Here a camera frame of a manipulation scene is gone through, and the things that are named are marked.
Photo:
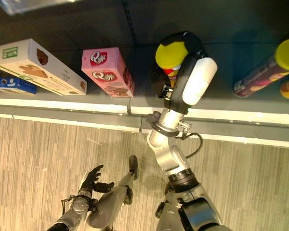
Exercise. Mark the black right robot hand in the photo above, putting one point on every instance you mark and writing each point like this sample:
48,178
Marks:
197,77

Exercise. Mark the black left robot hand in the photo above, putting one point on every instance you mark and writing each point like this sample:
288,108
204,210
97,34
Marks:
89,181

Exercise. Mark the red chips can yellow lid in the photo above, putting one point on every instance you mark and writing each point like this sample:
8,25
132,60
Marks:
169,55

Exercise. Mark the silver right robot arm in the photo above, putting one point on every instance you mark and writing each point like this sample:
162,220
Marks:
168,156

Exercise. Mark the silver robot leg with dark foot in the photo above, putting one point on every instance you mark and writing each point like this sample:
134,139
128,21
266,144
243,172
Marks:
110,199

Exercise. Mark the purple chips can yellow lid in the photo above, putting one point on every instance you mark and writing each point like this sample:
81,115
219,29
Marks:
262,77

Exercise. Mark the grey store shelf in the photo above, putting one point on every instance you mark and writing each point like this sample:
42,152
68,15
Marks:
86,106

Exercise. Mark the pink snack box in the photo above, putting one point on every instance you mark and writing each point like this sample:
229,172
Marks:
106,69

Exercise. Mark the blue cookie box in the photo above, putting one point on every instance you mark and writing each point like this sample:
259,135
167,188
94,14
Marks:
14,85

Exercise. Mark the white chocolate biscuit box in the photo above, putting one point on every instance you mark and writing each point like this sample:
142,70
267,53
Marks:
38,65

